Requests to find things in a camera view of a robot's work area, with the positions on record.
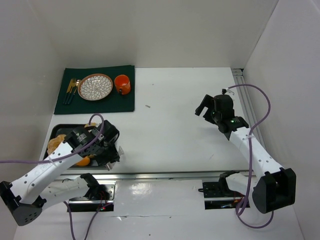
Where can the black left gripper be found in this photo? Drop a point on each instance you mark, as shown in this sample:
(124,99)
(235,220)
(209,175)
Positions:
(107,155)

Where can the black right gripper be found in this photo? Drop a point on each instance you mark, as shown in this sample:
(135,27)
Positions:
(208,110)

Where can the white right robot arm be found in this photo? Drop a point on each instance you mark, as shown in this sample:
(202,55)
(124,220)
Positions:
(276,186)

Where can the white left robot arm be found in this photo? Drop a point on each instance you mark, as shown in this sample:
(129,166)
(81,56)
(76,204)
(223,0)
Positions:
(27,197)

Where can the flat seeded bread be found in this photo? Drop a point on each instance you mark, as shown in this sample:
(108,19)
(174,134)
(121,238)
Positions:
(92,124)

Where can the orange oval bread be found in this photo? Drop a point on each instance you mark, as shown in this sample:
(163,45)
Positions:
(84,162)

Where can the crusty tan bread roll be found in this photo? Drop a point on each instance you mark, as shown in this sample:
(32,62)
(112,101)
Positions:
(54,143)

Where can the dark green cloth placemat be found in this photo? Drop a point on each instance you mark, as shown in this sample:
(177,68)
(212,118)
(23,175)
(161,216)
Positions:
(113,103)

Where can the patterned ceramic plate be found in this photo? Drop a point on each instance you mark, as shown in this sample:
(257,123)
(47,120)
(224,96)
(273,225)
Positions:
(95,87)

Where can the orange mug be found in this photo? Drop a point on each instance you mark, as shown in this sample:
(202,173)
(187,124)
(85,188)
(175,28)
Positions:
(122,84)

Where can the black food tray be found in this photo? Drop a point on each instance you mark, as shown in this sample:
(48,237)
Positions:
(64,129)

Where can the aluminium rail right side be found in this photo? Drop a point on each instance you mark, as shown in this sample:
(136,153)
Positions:
(246,103)

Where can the aluminium rail front edge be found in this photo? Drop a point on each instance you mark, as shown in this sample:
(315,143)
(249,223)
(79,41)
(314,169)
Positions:
(99,175)

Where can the gold knife black handle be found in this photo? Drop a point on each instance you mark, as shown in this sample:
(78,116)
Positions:
(73,91)

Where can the gold fork black handle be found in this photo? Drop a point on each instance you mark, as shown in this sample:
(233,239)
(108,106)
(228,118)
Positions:
(69,89)

